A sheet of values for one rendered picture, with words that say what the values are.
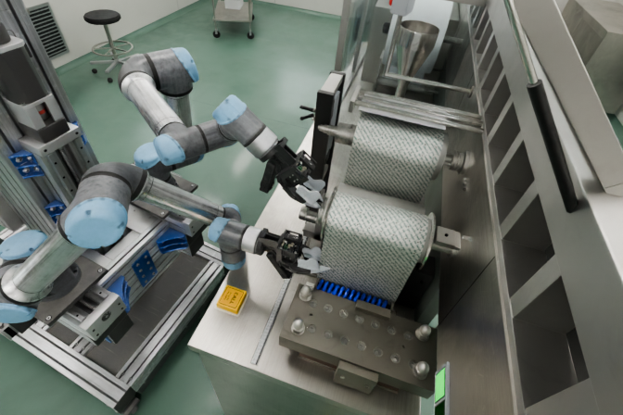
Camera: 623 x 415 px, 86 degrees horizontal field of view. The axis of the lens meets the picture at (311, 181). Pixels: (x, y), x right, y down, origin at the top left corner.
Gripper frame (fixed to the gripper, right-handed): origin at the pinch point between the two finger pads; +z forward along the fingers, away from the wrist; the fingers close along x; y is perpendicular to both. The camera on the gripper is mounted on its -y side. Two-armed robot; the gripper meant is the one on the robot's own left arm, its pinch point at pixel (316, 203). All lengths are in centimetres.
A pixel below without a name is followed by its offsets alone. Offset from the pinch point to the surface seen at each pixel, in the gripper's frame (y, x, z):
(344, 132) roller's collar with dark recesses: 9.0, 20.5, -5.8
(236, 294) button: -36.8, -16.5, 6.9
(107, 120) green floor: -249, 142, -105
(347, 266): -1.3, -8.4, 17.2
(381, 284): 2.5, -8.4, 27.4
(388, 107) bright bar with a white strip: 23.3, 22.2, -4.0
